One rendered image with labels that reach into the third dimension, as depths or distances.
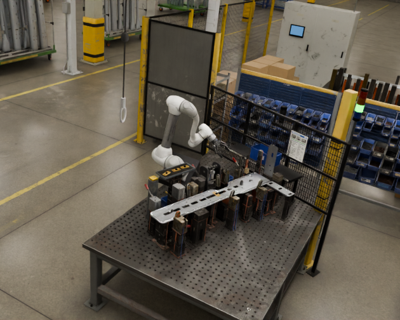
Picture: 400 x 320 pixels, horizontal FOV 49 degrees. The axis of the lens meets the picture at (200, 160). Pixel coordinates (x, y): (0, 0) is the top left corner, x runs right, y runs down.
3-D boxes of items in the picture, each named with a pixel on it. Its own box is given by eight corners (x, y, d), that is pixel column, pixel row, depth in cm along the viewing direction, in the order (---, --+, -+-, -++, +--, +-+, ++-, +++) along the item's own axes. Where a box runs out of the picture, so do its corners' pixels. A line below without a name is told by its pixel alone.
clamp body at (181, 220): (178, 260, 368) (181, 225, 352) (167, 251, 378) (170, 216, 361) (188, 256, 375) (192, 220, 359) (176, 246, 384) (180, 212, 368)
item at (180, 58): (210, 163, 687) (227, 32, 597) (206, 166, 676) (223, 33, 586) (139, 139, 739) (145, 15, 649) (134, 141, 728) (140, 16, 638)
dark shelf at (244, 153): (289, 183, 445) (290, 180, 444) (226, 149, 502) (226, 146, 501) (302, 177, 459) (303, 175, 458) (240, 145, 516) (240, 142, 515)
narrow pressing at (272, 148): (272, 177, 453) (277, 147, 438) (263, 173, 460) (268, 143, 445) (272, 177, 453) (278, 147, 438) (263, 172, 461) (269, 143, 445)
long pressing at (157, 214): (163, 226, 360) (164, 225, 359) (147, 213, 374) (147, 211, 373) (272, 181, 447) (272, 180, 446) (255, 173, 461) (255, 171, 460)
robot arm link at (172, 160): (181, 179, 463) (174, 170, 444) (167, 171, 471) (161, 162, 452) (189, 166, 467) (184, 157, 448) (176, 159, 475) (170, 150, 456)
